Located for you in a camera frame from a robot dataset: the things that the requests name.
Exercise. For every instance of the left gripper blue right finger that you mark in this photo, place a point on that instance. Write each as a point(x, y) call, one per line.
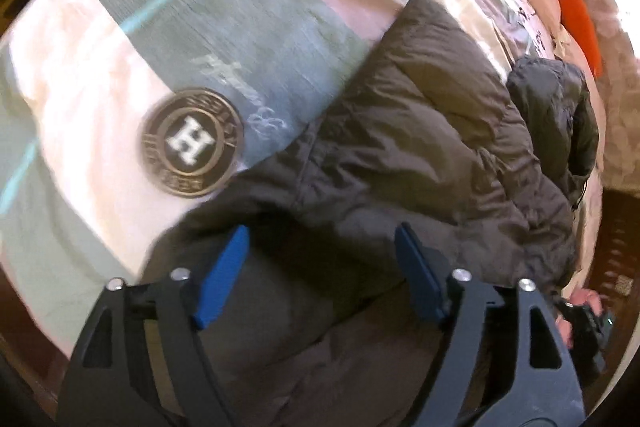
point(502, 361)

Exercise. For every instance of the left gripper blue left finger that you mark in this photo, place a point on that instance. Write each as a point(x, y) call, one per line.
point(110, 382)

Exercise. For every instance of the dark brown hooded puffer jacket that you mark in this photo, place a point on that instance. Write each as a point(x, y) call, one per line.
point(318, 329)

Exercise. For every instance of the person right hand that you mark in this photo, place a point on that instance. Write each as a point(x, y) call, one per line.
point(580, 316)

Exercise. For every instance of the dark wooden bench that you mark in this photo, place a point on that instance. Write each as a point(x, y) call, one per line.
point(614, 274)

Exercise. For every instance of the pink plaid cartoon bed sheet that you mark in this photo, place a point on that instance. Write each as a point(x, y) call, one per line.
point(78, 78)

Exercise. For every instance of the orange carrot plush pillow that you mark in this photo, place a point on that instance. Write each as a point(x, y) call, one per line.
point(577, 21)

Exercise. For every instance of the lace floral curtain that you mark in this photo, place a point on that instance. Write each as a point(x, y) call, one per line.
point(617, 30)

